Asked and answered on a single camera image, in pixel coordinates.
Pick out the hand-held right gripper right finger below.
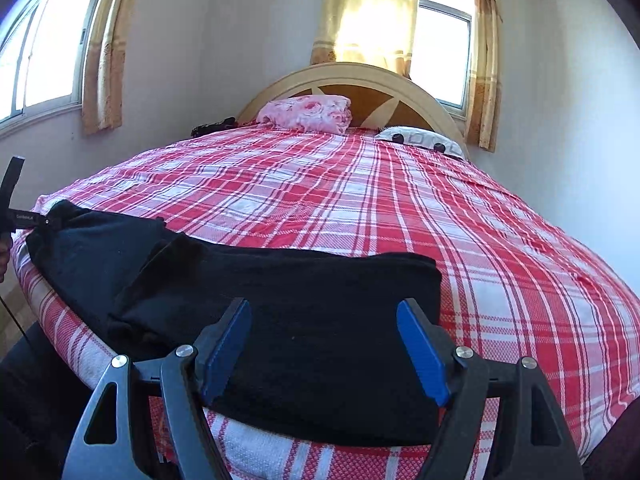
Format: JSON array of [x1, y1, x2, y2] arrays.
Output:
[[397, 298, 583, 480]]

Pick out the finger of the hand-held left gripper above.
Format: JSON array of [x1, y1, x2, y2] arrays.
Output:
[[12, 211, 53, 229]]

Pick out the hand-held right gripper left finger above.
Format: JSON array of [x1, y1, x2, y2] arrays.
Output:
[[62, 299, 252, 480]]

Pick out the black pants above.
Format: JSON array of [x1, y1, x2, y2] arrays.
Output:
[[25, 200, 446, 446]]

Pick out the large side window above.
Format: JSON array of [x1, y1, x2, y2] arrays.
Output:
[[0, 0, 111, 133]]

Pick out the bed with red plaid sheet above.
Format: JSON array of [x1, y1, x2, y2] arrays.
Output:
[[11, 125, 640, 480]]

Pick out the wide yellow patterned curtain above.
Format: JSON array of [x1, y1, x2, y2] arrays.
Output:
[[81, 0, 146, 135]]

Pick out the person's dark clothing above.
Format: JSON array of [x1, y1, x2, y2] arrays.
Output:
[[0, 322, 108, 480]]

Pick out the dark bag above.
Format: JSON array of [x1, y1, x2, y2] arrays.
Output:
[[190, 116, 237, 138]]

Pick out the white pillow with black dots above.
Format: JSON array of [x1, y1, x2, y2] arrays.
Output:
[[374, 125, 466, 161]]

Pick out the pink floral pillow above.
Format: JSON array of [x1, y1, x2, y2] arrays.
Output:
[[256, 95, 353, 136]]

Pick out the cream wooden headboard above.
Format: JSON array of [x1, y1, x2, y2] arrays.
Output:
[[235, 62, 471, 161]]

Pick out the narrow yellow patterned curtain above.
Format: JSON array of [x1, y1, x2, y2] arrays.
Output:
[[464, 0, 502, 153]]

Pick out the window behind headboard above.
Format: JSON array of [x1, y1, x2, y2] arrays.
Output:
[[410, 0, 473, 121]]

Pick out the sunlit yellow curtain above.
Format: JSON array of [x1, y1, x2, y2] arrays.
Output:
[[310, 0, 420, 81]]

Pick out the black cable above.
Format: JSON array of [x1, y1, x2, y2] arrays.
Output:
[[0, 287, 33, 358]]

